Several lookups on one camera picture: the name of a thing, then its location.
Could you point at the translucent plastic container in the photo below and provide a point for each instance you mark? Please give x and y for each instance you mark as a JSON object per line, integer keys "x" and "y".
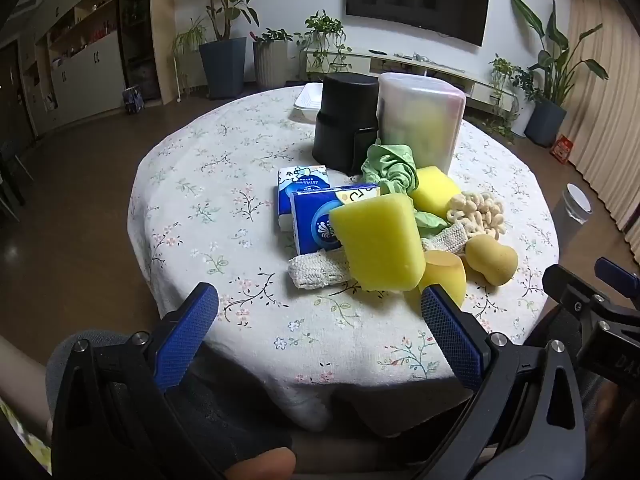
{"x": 425, "y": 120}

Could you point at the beige curtain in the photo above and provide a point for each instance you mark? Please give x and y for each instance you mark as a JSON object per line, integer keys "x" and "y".
{"x": 607, "y": 125}

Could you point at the trailing green plant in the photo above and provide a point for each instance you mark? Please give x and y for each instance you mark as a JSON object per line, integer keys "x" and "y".
{"x": 322, "y": 35}

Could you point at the dark square plant pot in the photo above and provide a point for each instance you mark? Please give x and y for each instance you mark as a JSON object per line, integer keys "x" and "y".
{"x": 222, "y": 67}

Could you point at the spider plant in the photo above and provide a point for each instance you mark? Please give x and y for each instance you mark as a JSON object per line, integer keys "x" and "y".
{"x": 190, "y": 37}

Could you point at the white ribbed plant pot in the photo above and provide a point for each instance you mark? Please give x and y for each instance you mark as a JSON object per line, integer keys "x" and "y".
{"x": 271, "y": 65}

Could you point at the round yellow sponge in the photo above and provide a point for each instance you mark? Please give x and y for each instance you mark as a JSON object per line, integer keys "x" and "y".
{"x": 445, "y": 270}

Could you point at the white plastic tray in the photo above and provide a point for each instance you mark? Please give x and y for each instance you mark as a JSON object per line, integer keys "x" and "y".
{"x": 306, "y": 102}

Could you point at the small bushy plant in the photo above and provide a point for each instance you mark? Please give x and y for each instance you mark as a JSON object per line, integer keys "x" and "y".
{"x": 505, "y": 90}

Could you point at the blue item on floor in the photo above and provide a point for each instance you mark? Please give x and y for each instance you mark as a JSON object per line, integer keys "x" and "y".
{"x": 133, "y": 100}

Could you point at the green fabric scrunchie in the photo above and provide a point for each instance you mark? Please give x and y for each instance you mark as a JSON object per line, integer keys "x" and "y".
{"x": 387, "y": 165}

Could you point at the small plant in ribbed pot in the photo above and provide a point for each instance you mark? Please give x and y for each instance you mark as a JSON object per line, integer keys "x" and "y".
{"x": 272, "y": 36}

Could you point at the blue tissue pack yellow label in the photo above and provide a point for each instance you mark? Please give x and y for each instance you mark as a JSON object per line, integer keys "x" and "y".
{"x": 315, "y": 220}

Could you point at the small yellow rectangular sponge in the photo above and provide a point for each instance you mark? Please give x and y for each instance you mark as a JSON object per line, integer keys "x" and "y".
{"x": 435, "y": 190}

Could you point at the person's bare knee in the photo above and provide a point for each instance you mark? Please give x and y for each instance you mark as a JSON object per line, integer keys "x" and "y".
{"x": 270, "y": 466}

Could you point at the grey trash can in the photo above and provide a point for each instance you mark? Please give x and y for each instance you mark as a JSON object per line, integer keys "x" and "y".
{"x": 572, "y": 215}

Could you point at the large broad-leaf plant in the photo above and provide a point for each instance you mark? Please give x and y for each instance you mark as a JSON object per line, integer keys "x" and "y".
{"x": 555, "y": 55}

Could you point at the dark tapered plant pot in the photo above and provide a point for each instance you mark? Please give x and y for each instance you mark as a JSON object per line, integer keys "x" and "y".
{"x": 547, "y": 122}

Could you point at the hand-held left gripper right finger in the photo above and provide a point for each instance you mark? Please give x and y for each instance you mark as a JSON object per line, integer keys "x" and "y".
{"x": 450, "y": 340}

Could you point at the white wall cabinets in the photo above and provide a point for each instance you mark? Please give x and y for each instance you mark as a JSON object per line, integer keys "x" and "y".
{"x": 85, "y": 55}

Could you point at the floral tablecloth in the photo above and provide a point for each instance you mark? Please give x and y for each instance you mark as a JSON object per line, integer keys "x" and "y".
{"x": 210, "y": 185}

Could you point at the person's bare leg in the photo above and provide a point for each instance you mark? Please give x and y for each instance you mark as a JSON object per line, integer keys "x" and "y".
{"x": 20, "y": 385}

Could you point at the white television cabinet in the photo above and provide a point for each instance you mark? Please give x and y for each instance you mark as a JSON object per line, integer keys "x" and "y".
{"x": 450, "y": 67}

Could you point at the dark chair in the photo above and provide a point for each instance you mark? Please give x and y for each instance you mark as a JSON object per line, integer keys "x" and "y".
{"x": 11, "y": 175}

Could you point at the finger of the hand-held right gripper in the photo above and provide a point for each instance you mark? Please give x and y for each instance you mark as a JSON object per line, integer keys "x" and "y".
{"x": 562, "y": 282}
{"x": 616, "y": 271}

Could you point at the black cylindrical container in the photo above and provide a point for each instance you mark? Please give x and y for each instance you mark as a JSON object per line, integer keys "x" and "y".
{"x": 340, "y": 125}

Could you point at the white looped scrubber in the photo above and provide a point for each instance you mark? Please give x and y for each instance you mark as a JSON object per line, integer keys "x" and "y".
{"x": 480, "y": 215}

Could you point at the gourd-shaped yellow sponge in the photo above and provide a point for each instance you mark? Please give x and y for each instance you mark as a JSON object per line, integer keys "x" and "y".
{"x": 492, "y": 260}

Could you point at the large yellow rectangular sponge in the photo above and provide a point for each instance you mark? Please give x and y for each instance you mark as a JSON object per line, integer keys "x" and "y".
{"x": 375, "y": 245}

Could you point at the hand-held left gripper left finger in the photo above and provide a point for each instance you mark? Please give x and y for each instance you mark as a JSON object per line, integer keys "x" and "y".
{"x": 186, "y": 340}

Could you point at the dark display shelf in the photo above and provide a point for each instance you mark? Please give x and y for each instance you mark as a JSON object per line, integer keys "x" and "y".
{"x": 140, "y": 35}

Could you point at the red box on floor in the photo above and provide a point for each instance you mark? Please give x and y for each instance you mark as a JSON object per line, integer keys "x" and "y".
{"x": 562, "y": 150}

